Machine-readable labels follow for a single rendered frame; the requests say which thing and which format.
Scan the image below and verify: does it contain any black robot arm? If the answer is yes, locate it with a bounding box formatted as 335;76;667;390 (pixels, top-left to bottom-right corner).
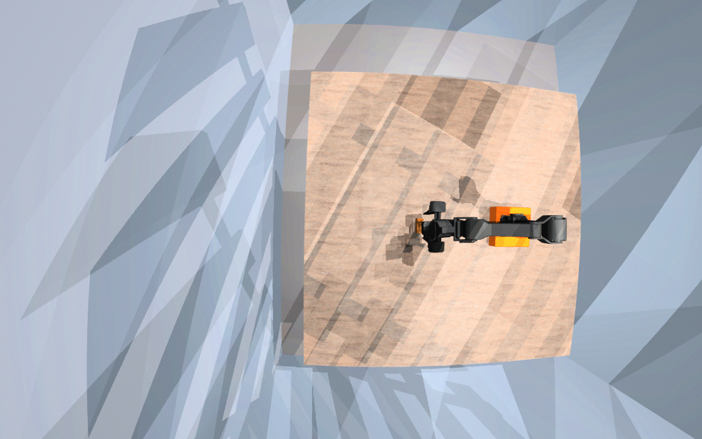
420;213;567;244

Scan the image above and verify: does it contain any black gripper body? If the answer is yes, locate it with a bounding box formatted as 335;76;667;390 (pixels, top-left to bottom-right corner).
428;201;449;253

